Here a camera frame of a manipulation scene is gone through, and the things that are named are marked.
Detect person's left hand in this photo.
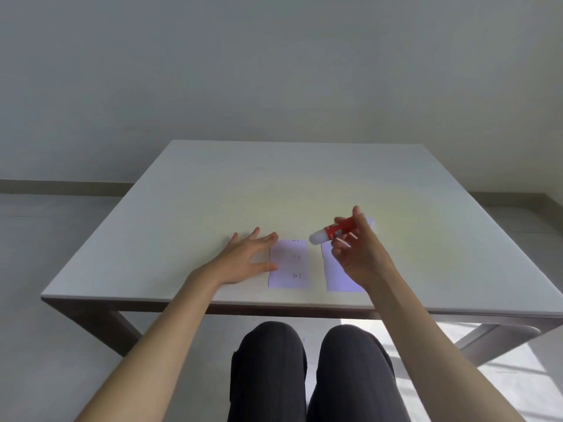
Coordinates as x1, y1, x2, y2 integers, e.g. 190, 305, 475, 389
188, 227, 280, 287

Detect red and white glue stick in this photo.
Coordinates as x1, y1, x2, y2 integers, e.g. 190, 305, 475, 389
309, 216, 377, 246

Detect person's left forearm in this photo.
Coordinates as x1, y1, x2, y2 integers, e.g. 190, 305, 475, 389
74, 272, 221, 422

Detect person's right hand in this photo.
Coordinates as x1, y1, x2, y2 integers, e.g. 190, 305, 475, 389
330, 206, 397, 290

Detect person's black trousers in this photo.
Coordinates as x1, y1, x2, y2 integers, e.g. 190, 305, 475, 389
225, 321, 412, 422

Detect grey-brown skirting board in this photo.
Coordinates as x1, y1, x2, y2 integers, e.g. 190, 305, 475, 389
0, 179, 563, 217

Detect plain white paper strip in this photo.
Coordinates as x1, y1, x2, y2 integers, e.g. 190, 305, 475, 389
320, 241, 368, 293

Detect person's right forearm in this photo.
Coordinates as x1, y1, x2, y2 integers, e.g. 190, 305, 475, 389
364, 270, 525, 422

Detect white table with brown frame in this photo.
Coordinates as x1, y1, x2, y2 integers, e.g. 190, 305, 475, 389
40, 140, 563, 379

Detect white paper strip with marks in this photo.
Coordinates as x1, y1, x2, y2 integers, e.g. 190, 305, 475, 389
268, 239, 312, 290

